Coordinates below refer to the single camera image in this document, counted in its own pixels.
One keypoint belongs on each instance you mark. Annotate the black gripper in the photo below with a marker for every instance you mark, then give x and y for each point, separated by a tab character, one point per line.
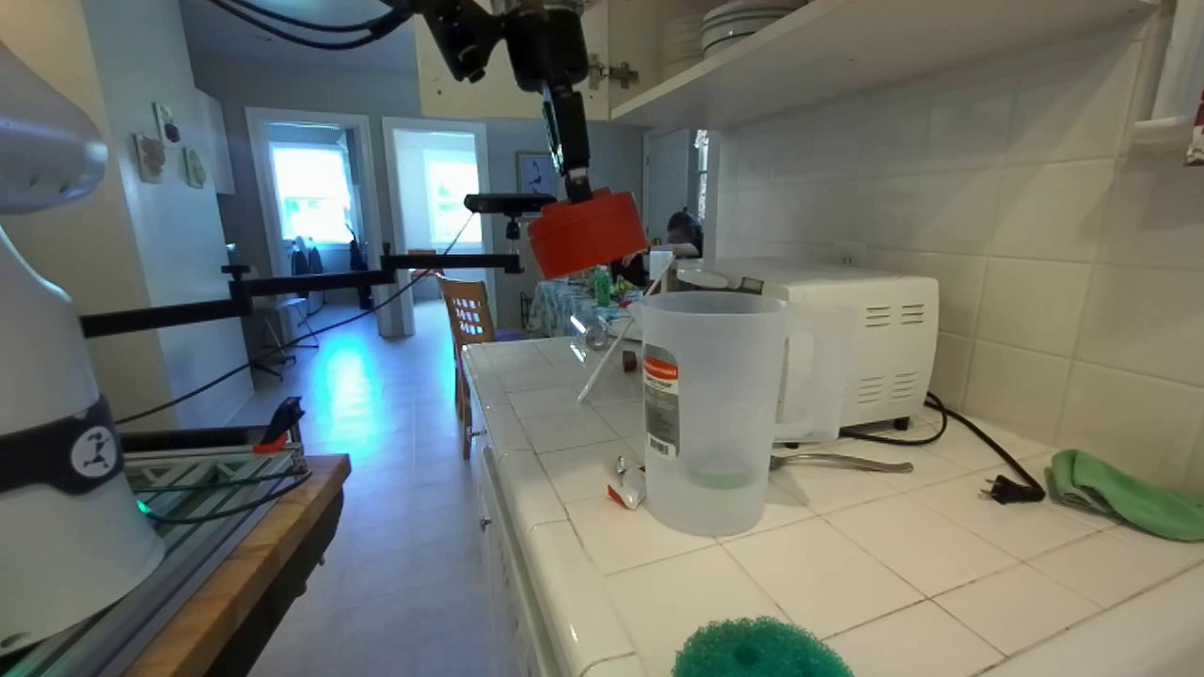
548	42

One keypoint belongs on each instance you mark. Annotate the white plate with bluish rim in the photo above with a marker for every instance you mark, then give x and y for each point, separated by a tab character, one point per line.
740	24

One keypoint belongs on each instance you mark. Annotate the wooden table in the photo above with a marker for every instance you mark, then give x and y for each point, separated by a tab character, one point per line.
237	577

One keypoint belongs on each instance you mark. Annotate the white open cabinet door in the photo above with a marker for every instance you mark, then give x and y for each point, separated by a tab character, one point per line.
481	98

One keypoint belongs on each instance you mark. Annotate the wooden chair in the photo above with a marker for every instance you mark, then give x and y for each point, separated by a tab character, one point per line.
473	321

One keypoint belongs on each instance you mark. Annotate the orange black clamp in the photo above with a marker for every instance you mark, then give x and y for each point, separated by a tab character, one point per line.
283	433

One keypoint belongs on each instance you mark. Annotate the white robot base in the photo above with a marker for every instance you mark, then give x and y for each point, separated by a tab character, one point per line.
60	541

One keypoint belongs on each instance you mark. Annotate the green round scrubber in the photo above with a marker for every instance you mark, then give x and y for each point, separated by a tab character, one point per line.
759	648

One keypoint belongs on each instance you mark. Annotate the crumpled red white wrapper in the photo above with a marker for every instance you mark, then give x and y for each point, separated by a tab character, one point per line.
626	485

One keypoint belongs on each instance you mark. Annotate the green cloth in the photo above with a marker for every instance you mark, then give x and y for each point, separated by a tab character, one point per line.
1124	497

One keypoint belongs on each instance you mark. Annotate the translucent plastic pitcher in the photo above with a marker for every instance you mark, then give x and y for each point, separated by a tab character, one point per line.
710	415

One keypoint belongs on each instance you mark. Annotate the glass patio door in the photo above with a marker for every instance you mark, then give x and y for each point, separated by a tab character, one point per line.
436	190
311	195

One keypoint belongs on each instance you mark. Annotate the white microwave oven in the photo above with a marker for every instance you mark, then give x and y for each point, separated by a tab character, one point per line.
865	340

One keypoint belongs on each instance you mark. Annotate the white open wall cabinet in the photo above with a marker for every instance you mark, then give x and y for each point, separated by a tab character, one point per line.
903	42

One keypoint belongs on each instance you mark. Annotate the green metal frame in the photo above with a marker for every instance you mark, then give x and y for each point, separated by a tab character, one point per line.
200	484

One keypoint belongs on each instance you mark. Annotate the black bar camera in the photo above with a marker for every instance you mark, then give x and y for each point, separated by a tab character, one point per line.
509	201

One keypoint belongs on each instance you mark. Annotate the red round plastic lid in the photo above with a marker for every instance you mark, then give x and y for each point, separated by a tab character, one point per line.
585	238

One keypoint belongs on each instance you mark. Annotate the robot arm with black joints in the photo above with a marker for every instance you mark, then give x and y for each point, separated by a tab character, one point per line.
464	30

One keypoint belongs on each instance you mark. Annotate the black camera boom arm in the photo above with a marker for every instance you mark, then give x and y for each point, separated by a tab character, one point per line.
302	289

